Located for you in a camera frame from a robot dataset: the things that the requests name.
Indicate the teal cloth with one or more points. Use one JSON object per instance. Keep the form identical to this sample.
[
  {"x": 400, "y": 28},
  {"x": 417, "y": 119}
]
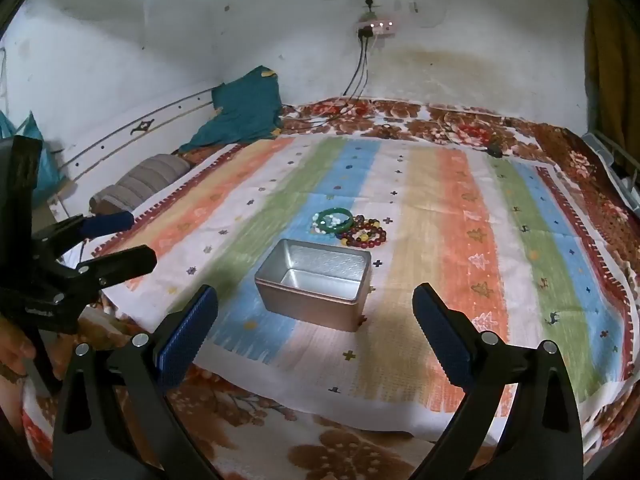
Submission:
[{"x": 240, "y": 110}]

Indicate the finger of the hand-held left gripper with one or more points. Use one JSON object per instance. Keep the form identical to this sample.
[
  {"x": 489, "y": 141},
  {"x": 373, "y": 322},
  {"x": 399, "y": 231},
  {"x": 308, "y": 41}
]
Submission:
[
  {"x": 107, "y": 222},
  {"x": 125, "y": 265}
]

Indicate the person's left hand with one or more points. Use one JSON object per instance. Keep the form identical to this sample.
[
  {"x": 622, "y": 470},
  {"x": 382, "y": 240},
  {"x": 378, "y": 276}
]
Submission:
[{"x": 12, "y": 347}]

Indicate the striped colourful mat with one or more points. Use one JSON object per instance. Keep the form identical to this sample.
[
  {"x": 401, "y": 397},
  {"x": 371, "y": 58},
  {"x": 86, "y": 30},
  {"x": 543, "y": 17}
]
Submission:
[{"x": 450, "y": 260}]

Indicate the black charger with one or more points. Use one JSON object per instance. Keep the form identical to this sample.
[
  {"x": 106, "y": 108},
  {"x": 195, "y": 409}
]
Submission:
[{"x": 494, "y": 150}]

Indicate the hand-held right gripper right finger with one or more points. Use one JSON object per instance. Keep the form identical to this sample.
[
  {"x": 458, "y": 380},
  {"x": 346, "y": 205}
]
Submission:
[{"x": 442, "y": 332}]

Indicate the teal plastic bag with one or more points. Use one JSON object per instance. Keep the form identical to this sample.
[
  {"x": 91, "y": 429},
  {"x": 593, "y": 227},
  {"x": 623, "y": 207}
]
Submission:
[{"x": 47, "y": 175}]

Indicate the silver metal tin box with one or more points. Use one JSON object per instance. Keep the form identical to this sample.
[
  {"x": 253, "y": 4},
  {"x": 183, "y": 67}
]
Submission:
[{"x": 310, "y": 305}]

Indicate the white power strip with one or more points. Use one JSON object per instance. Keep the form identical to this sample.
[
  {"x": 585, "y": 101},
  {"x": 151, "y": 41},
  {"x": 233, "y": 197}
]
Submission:
[{"x": 376, "y": 27}]

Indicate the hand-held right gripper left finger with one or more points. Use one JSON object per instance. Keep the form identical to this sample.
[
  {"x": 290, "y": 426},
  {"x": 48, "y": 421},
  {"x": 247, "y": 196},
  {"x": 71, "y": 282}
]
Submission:
[{"x": 187, "y": 332}]

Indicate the white bed headboard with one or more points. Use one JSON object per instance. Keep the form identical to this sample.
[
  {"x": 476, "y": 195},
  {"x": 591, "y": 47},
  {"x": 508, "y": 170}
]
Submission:
[{"x": 115, "y": 155}]

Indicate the green jade bangle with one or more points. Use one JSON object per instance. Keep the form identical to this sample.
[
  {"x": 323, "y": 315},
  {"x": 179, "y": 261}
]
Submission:
[{"x": 331, "y": 211}]

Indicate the yellow curtain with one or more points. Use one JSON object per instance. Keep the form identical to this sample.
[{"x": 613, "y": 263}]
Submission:
[{"x": 610, "y": 70}]

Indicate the grey striped pillow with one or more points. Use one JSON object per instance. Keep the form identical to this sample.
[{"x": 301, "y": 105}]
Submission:
[{"x": 140, "y": 180}]

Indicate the white plastic basket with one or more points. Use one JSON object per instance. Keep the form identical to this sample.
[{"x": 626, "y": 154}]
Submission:
[{"x": 607, "y": 152}]

